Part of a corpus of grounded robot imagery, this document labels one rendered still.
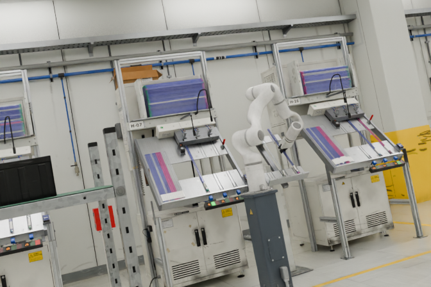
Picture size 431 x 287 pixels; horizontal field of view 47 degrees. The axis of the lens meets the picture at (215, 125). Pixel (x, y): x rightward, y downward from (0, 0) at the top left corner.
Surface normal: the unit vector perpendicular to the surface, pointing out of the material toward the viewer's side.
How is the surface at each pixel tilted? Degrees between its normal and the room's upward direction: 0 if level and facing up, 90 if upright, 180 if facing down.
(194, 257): 90
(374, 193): 90
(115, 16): 90
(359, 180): 90
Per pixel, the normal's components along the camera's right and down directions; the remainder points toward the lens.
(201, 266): 0.33, -0.12
